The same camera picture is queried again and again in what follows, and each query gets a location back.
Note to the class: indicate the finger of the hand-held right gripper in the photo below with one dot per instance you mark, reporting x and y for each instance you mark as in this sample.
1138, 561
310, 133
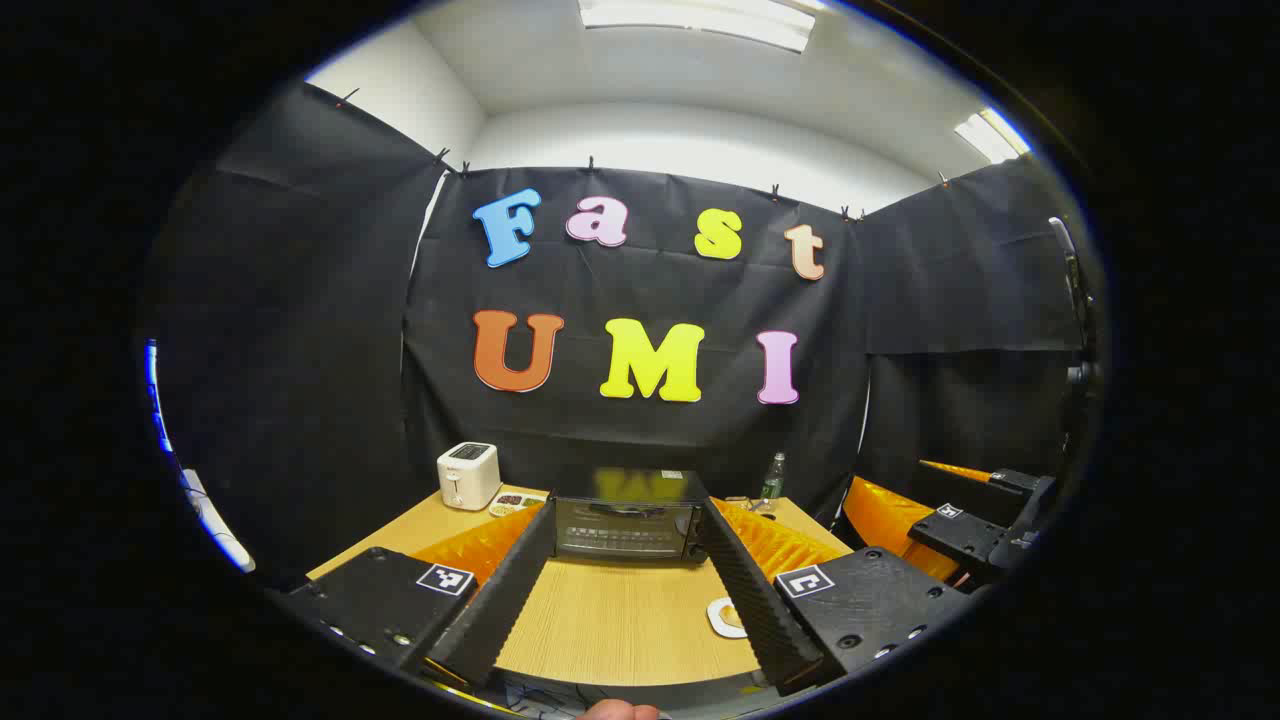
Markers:
1005, 479
960, 535

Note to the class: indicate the ceiling light panel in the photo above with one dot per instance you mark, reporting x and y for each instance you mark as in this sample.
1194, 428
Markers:
700, 20
990, 135

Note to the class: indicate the small metal tool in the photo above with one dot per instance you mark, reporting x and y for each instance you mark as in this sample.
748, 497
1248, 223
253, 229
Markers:
745, 504

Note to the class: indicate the black tripod stand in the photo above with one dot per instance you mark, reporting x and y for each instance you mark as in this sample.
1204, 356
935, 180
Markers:
1075, 290

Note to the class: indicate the golden croissant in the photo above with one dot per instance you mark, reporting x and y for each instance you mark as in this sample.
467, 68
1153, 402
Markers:
730, 614

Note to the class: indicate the white divided snack plate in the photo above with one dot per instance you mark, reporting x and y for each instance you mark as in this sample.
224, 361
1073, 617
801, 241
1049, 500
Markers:
510, 501

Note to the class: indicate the white wall poster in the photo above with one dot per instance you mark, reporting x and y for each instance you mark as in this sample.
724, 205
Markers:
152, 390

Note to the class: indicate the black backdrop cloth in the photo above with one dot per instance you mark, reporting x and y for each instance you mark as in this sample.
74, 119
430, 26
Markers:
300, 350

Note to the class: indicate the small white plate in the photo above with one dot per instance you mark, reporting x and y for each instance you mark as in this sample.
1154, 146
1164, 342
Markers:
716, 618

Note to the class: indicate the green glass bottle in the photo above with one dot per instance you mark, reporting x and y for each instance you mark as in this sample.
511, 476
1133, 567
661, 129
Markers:
773, 485

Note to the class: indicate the black electric oven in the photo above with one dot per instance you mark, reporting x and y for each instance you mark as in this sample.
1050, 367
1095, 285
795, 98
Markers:
620, 530

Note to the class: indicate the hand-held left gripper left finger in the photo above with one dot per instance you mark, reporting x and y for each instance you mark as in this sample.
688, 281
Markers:
510, 590

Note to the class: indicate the white toaster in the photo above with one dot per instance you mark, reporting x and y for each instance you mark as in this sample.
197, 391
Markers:
468, 480

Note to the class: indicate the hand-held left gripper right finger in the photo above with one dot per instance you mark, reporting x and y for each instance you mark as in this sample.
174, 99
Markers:
750, 600

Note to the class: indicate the white side table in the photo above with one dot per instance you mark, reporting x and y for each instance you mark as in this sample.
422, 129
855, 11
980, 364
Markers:
215, 525

